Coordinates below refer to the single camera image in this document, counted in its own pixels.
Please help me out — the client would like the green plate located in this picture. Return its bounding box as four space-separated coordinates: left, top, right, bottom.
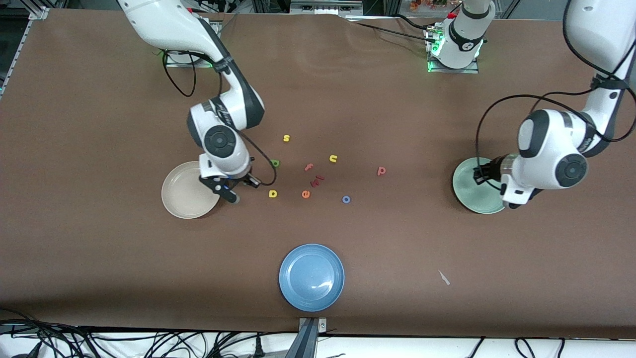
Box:
452 157 508 215

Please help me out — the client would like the beige plate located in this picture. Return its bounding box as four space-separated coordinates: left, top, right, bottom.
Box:
161 161 223 220

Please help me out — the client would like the blue plate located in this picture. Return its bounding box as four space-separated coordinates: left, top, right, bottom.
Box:
279 243 345 313

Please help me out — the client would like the brown paper table cover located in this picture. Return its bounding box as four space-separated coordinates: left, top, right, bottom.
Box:
0 7 636 340

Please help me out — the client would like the grey power strip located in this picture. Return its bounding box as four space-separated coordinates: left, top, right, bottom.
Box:
291 0 363 14

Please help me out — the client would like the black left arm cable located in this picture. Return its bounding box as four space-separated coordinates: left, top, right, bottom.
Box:
475 0 636 192

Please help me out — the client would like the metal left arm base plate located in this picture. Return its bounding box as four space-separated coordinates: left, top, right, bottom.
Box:
426 27 480 74

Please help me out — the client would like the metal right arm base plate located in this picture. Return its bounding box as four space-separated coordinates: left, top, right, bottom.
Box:
165 20 222 68

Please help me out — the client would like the black base cable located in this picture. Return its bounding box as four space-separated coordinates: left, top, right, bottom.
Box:
345 15 440 45

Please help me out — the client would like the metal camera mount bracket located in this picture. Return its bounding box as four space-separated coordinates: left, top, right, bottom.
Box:
298 317 327 358

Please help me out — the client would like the black floor cable bundle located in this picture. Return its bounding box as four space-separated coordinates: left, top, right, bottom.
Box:
0 308 299 358

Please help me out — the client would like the long aluminium table rail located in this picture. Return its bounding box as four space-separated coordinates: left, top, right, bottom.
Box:
0 7 50 97

